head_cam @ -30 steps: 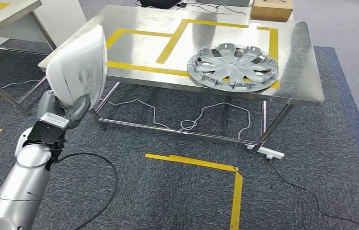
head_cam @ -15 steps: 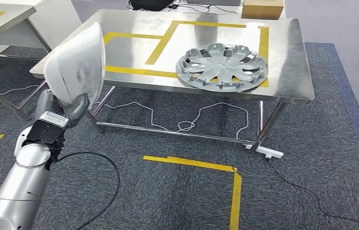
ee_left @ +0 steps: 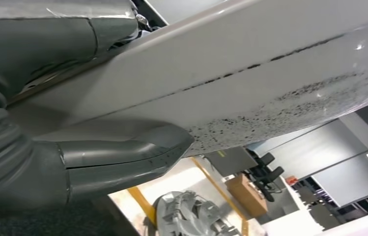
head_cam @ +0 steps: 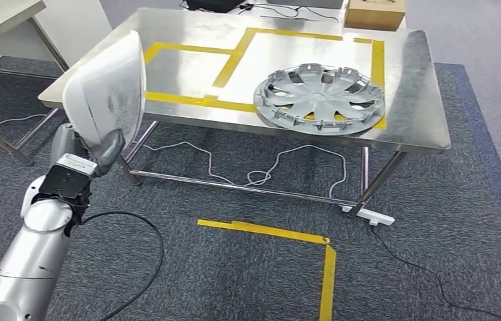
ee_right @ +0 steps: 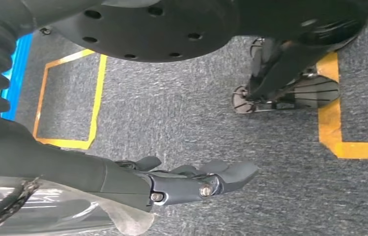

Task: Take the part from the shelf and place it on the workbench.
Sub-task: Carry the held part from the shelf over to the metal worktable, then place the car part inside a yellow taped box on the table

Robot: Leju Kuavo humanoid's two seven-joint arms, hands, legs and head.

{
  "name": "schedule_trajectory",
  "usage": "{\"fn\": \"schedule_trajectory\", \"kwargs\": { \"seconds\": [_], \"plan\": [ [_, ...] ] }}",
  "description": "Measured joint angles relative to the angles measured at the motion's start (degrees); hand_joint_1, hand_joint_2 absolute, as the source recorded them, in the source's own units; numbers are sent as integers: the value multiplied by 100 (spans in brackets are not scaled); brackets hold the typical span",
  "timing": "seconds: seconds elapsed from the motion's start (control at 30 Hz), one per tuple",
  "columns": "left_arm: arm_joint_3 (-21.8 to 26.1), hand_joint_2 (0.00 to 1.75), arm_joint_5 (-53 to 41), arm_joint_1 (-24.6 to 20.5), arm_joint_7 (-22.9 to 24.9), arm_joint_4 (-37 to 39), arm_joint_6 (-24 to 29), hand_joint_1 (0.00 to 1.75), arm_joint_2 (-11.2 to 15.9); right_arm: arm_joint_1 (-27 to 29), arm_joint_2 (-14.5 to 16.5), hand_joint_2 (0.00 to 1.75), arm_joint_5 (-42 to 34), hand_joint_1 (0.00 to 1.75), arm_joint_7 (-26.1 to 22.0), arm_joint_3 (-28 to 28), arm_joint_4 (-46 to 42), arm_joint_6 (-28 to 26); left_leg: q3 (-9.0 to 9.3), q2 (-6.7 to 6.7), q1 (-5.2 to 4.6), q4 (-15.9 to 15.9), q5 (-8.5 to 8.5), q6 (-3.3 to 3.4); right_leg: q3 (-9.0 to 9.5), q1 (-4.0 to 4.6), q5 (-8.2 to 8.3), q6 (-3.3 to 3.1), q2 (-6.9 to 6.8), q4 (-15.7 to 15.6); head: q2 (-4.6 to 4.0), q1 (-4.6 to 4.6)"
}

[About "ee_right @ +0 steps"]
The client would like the blue metal shelf rack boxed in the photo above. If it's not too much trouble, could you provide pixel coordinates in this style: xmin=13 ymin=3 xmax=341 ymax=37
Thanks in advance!
xmin=0 ymin=32 xmax=35 ymax=122

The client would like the clear plastic cover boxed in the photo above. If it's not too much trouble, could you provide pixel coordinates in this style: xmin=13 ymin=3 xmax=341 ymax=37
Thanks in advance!
xmin=0 ymin=176 xmax=156 ymax=236

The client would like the black round perforated plate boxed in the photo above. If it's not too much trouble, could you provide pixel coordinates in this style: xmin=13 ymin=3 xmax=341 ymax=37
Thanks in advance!
xmin=51 ymin=0 xmax=240 ymax=63

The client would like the yellow floor tape strip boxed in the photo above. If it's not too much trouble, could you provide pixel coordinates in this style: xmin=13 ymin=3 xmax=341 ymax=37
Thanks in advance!
xmin=314 ymin=52 xmax=368 ymax=161

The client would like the black braided cable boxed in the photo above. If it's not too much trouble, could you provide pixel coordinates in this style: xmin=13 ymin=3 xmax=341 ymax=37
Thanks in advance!
xmin=0 ymin=177 xmax=41 ymax=236

